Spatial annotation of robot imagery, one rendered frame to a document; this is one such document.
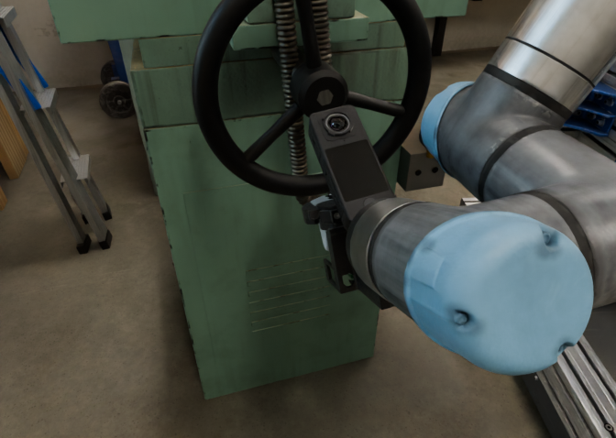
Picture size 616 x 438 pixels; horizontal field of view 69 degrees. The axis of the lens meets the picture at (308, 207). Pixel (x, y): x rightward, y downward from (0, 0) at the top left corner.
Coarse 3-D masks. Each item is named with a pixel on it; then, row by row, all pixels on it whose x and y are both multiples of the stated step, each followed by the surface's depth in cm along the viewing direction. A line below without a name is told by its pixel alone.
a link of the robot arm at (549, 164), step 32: (512, 160) 30; (544, 160) 28; (576, 160) 27; (608, 160) 27; (512, 192) 29; (544, 192) 25; (576, 192) 25; (608, 192) 24; (576, 224) 23; (608, 224) 23; (608, 256) 23; (608, 288) 23
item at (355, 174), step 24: (312, 120) 40; (336, 120) 39; (360, 120) 40; (312, 144) 41; (336, 144) 39; (360, 144) 39; (336, 168) 38; (360, 168) 38; (336, 192) 37; (360, 192) 37; (384, 192) 37
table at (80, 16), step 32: (64, 0) 55; (96, 0) 56; (128, 0) 57; (160, 0) 58; (192, 0) 59; (416, 0) 68; (448, 0) 69; (64, 32) 57; (96, 32) 58; (128, 32) 59; (160, 32) 60; (192, 32) 61; (256, 32) 55; (352, 32) 58
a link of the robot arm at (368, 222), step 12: (384, 204) 32; (396, 204) 31; (372, 216) 31; (384, 216) 30; (360, 228) 32; (372, 228) 30; (360, 240) 31; (360, 252) 31; (360, 264) 31; (360, 276) 33; (372, 288) 31
